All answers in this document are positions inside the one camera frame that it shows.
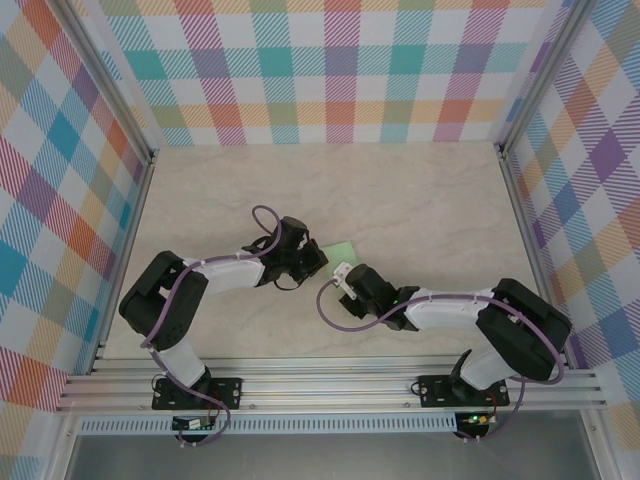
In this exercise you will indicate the green paper sheet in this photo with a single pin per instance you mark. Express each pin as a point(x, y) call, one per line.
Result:
point(342, 252)

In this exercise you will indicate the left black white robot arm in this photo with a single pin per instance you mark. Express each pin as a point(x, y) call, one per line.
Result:
point(155, 305)

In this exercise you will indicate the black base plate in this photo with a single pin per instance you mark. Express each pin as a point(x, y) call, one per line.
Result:
point(435, 392)
point(227, 392)

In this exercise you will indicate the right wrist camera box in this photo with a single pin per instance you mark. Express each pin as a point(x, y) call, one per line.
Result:
point(370, 287)

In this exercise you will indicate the aluminium table side rail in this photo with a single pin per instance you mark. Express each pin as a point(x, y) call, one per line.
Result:
point(531, 250)
point(127, 250)

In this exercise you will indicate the aluminium frame post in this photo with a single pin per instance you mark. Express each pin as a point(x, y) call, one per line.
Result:
point(543, 75)
point(110, 80)

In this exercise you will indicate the small dark circuit board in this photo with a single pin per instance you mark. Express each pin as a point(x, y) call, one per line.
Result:
point(192, 424)

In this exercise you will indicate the circuit board with green light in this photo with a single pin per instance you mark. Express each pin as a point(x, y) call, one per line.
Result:
point(477, 419)

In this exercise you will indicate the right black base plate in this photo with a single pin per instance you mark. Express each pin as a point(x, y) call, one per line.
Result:
point(435, 392)

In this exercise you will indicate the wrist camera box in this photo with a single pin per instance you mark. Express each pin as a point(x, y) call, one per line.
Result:
point(370, 287)
point(291, 232)

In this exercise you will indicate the aluminium mounting rail beam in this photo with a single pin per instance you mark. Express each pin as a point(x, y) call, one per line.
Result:
point(325, 385)

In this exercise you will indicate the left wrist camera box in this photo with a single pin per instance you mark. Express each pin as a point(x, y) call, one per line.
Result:
point(291, 232)

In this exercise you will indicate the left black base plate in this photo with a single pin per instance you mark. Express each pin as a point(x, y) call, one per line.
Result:
point(227, 392)

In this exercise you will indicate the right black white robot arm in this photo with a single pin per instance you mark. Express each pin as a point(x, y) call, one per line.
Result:
point(525, 330)

